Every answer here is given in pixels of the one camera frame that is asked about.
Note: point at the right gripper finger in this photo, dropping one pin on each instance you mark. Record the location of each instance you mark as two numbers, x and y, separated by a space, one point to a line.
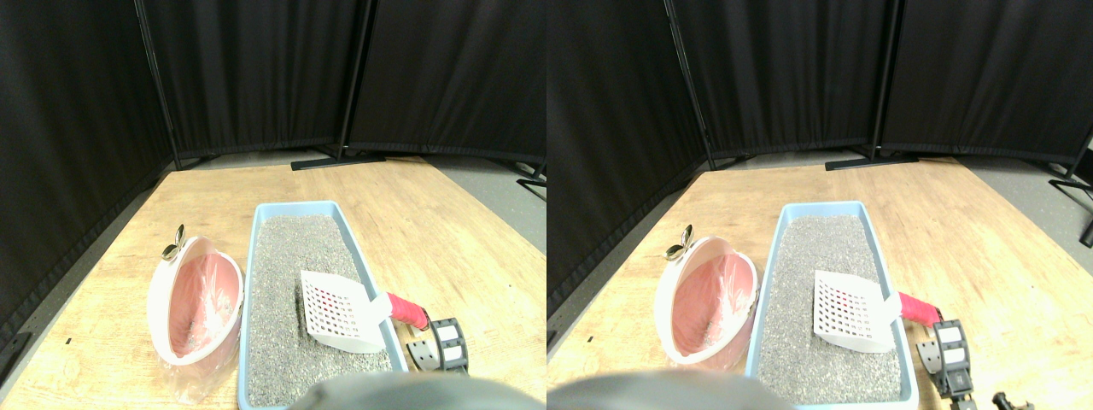
952 348
931 357
421 354
450 348

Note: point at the blue litter tray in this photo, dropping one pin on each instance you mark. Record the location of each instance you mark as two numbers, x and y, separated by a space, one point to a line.
277 342
786 342

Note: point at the white bin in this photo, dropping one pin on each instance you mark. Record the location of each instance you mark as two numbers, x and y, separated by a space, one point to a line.
670 316
162 316

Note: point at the black curtain stand pole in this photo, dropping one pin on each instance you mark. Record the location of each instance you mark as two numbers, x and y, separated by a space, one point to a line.
888 85
158 85
356 85
688 85

